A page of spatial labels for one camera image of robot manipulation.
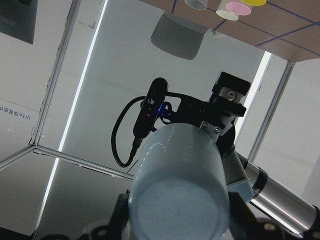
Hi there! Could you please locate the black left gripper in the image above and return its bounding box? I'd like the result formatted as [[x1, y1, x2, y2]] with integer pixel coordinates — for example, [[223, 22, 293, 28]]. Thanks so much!
[[174, 72, 251, 155]]

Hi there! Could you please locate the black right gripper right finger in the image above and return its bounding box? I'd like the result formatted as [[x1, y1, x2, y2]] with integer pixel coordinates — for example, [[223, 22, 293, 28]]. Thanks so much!
[[228, 192, 259, 240]]

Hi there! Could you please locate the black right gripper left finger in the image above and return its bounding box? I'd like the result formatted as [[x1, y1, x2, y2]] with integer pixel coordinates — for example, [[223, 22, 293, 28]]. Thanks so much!
[[108, 193, 130, 240]]

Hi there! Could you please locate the light blue plastic cup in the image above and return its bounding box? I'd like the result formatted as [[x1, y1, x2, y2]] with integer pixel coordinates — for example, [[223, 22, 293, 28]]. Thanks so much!
[[128, 123, 230, 240]]

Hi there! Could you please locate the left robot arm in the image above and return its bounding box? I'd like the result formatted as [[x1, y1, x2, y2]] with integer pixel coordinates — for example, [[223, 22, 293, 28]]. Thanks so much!
[[172, 72, 320, 240]]

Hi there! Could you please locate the white plastic cup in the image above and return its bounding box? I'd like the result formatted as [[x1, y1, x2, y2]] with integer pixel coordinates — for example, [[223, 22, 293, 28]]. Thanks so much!
[[216, 0, 239, 21]]

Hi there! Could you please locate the pink plastic cup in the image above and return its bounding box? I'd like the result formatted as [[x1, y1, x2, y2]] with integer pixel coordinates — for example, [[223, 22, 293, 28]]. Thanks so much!
[[226, 0, 253, 16]]

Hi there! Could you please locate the grey plastic cup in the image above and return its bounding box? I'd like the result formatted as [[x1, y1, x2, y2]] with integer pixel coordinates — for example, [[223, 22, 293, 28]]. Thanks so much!
[[184, 0, 209, 11]]

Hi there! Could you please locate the yellow plastic cup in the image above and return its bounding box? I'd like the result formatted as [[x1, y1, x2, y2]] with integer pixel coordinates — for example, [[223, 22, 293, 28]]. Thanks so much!
[[241, 0, 267, 6]]

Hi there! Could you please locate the black monitor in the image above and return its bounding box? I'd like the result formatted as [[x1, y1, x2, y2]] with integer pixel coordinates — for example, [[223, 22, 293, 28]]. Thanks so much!
[[0, 0, 38, 45]]

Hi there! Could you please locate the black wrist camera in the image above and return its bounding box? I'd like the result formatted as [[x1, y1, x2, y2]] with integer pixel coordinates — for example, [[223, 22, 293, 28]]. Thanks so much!
[[133, 77, 168, 139]]

